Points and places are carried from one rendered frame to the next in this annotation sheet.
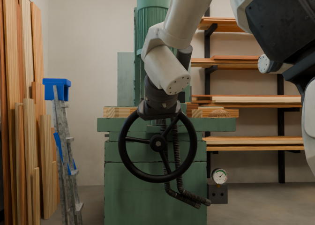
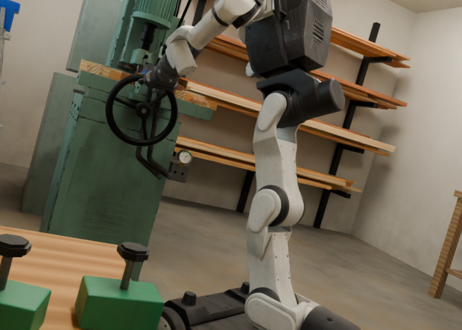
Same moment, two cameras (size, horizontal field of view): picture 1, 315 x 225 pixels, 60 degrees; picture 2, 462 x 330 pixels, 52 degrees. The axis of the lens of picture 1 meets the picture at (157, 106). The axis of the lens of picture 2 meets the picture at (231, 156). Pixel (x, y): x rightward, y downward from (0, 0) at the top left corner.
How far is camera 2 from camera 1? 0.94 m
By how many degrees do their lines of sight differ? 21
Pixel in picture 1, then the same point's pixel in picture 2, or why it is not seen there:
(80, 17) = not seen: outside the picture
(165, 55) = (184, 47)
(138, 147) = (115, 111)
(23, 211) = not seen: outside the picture
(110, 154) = (86, 110)
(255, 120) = (232, 127)
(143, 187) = (111, 150)
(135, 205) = (98, 165)
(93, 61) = not seen: outside the picture
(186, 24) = (206, 38)
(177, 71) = (190, 62)
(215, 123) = (194, 109)
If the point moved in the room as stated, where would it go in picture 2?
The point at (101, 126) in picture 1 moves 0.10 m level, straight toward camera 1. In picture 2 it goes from (84, 80) to (89, 81)
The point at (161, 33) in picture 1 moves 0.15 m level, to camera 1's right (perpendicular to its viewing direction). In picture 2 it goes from (188, 36) to (233, 51)
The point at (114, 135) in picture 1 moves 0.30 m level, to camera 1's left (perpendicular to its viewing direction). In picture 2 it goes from (94, 93) to (18, 71)
